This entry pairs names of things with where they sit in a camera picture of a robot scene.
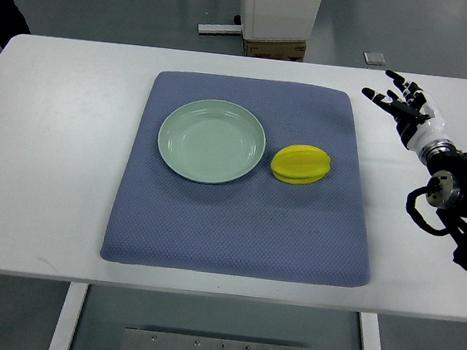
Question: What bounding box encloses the yellow starfruit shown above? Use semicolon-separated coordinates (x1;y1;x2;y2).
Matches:
270;144;332;185

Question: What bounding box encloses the light green plate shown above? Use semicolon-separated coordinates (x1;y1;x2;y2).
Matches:
157;99;267;185

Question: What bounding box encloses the left white table leg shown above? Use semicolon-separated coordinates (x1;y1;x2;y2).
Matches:
48;282;89;350

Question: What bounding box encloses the white cabinet pedestal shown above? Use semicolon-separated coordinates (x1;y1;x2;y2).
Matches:
239;0;321;42

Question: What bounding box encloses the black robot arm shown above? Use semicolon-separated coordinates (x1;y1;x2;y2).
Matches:
406;140;467;271

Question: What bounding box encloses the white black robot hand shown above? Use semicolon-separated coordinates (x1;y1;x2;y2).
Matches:
361;70;446;154

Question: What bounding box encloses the blue textured mat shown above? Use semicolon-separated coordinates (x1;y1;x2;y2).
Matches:
101;71;370;287

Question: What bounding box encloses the small grey floor plate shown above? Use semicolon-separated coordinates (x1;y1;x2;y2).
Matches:
363;51;386;67

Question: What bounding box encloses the grey metal bar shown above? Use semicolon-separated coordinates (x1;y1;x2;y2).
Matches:
197;23;242;36

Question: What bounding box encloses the cardboard box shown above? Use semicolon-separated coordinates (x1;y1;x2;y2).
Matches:
243;39;307;62

